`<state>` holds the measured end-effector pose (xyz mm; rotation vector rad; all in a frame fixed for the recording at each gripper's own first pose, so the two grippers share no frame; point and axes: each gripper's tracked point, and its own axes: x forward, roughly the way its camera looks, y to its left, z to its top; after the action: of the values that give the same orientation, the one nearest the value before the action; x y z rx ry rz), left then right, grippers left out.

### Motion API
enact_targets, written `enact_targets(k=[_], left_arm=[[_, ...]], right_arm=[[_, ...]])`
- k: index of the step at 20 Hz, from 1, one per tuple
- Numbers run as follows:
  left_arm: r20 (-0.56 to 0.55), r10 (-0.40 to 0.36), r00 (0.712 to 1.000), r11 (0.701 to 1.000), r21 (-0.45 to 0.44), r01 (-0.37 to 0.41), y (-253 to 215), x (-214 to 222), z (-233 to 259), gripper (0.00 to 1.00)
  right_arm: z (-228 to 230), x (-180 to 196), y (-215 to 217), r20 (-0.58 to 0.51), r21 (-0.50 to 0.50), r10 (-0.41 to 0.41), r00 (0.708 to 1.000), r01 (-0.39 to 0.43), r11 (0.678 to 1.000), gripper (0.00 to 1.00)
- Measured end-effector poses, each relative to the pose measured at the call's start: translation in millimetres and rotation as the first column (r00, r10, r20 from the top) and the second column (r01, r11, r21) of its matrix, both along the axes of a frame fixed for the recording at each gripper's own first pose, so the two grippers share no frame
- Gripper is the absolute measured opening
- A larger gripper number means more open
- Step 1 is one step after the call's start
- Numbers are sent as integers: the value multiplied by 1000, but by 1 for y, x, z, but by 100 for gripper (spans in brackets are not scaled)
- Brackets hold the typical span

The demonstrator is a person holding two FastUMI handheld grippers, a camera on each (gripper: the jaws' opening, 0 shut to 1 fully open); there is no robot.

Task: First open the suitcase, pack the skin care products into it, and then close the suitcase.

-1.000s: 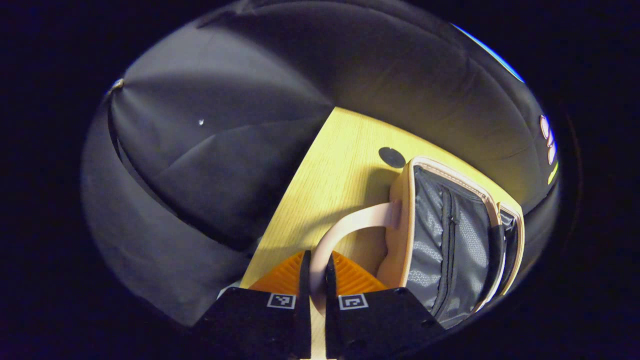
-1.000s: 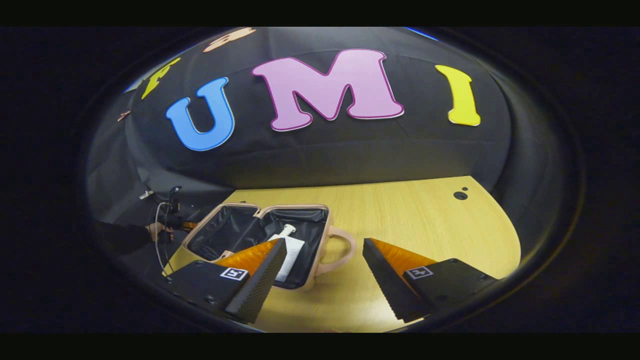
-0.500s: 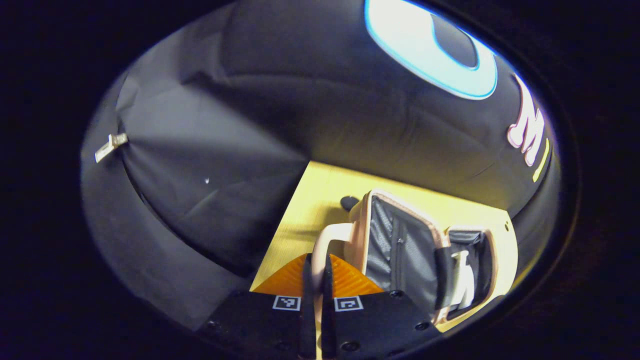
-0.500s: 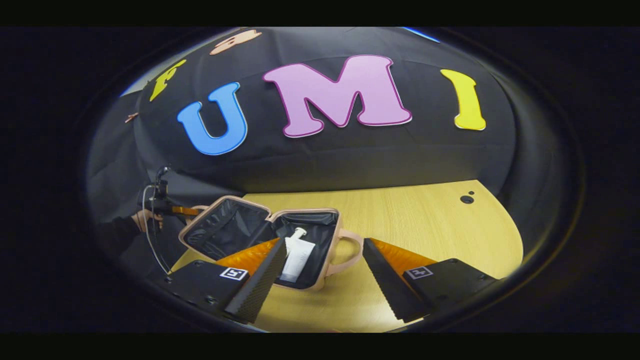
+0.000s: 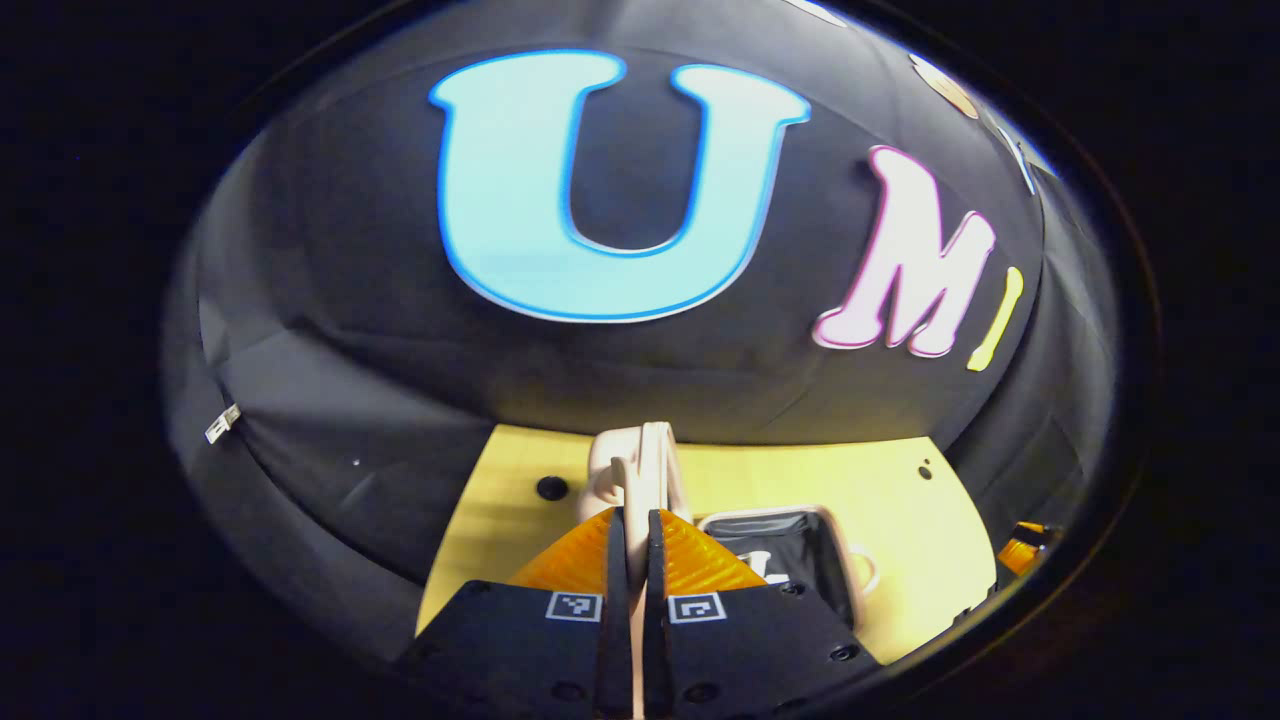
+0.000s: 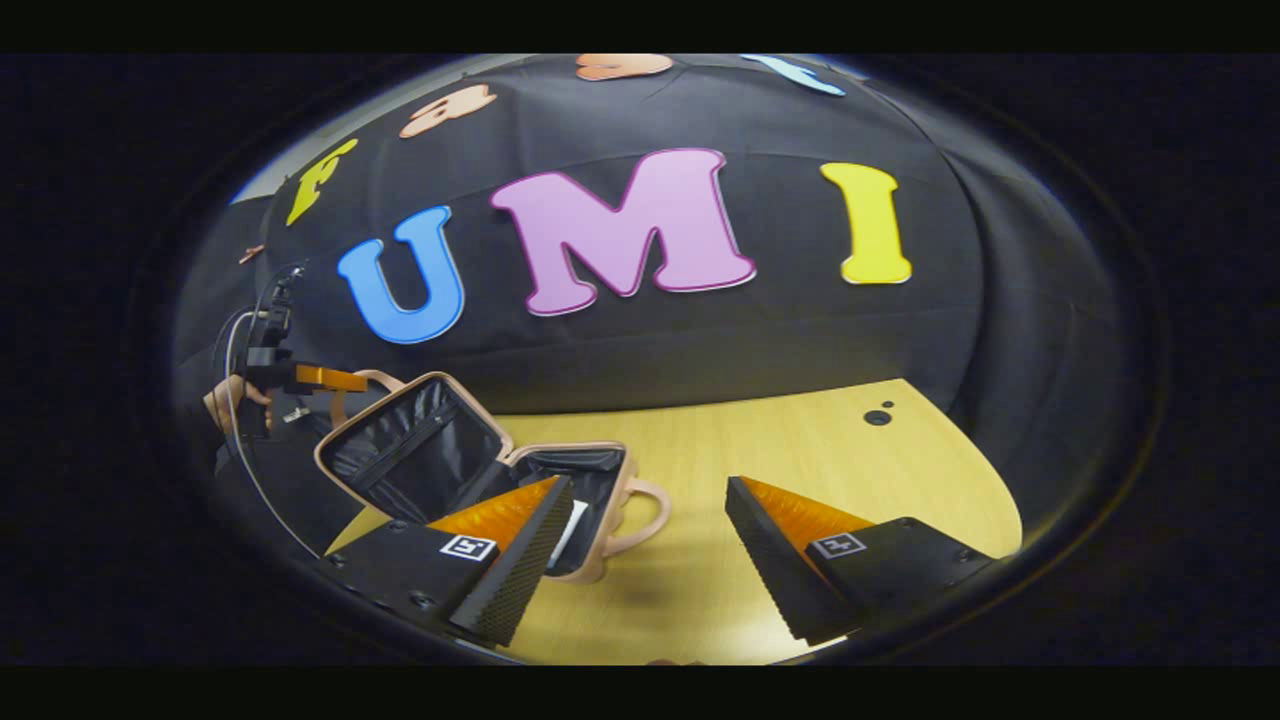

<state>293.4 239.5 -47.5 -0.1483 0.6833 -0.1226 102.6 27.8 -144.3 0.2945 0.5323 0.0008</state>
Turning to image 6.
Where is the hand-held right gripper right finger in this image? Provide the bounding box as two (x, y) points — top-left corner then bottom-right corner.
(725, 476), (1001, 646)

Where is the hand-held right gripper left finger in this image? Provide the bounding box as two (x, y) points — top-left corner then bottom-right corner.
(320, 475), (576, 648)

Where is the white squeeze tube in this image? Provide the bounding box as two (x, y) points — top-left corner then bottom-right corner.
(548, 500), (591, 569)

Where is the pink suitcase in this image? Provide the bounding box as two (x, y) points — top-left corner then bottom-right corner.
(315, 368), (673, 586)

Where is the black backdrop cloth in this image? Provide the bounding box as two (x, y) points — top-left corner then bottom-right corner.
(170, 55), (1131, 561)

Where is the black cable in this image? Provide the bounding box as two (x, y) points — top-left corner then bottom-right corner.
(212, 262), (306, 401)

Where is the white cable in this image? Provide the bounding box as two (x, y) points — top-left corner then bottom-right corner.
(224, 312), (323, 559)

